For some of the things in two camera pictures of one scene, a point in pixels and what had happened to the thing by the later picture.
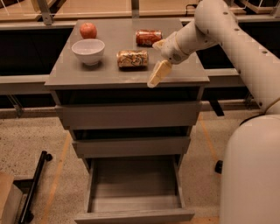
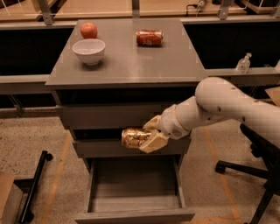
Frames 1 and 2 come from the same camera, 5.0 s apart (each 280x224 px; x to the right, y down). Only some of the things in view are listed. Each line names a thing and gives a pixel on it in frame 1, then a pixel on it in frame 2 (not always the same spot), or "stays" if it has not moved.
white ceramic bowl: x=89 y=51 stays
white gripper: x=172 y=50 → x=171 y=123
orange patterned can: x=132 y=59 → x=133 y=137
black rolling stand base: x=29 y=185 stays
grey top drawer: x=128 y=115 stays
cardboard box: x=10 y=200 stays
